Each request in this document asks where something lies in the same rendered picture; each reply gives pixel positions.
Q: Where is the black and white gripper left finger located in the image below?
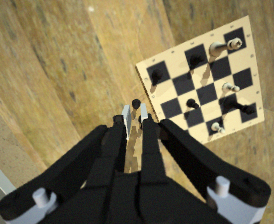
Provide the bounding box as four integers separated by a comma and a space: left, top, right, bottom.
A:
0, 105, 132, 224

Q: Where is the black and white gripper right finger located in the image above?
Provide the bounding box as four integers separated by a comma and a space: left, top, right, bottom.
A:
139, 103, 271, 224

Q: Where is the white pawn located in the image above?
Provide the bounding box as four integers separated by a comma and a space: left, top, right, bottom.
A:
222, 83, 239, 92
211, 122, 225, 134

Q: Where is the wooden chessboard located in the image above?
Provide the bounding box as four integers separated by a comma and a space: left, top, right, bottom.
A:
136, 16, 264, 144

